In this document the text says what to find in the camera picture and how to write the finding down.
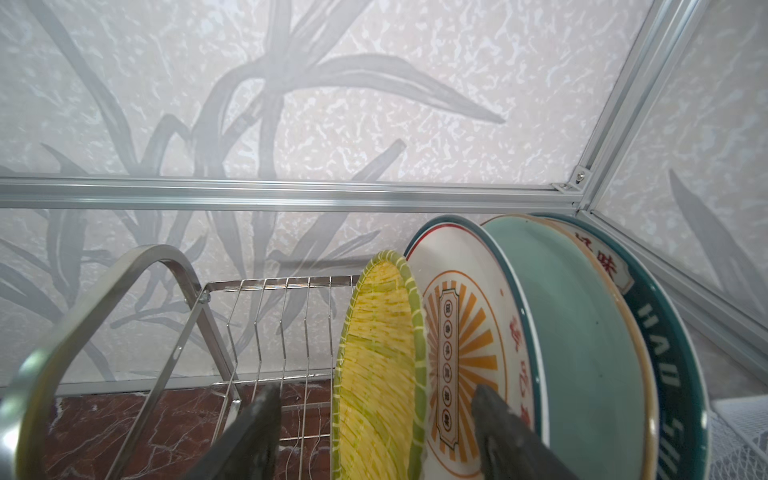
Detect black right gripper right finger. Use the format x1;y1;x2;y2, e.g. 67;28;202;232
471;384;576;480

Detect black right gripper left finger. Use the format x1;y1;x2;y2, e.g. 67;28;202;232
182;384;282;479

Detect light green flower plate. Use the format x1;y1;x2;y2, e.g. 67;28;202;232
483;214;659;479

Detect orange sunburst plate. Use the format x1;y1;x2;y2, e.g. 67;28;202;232
405;215;550;479

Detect yellow green woven plate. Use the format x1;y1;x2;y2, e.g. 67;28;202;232
331;250;430;479

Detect dark green rimmed white plate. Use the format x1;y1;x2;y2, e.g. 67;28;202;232
539;213;711;479

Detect steel dish rack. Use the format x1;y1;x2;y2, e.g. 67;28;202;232
1;242;362;479

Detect white wire basket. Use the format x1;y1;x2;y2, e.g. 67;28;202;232
709;395;767;479

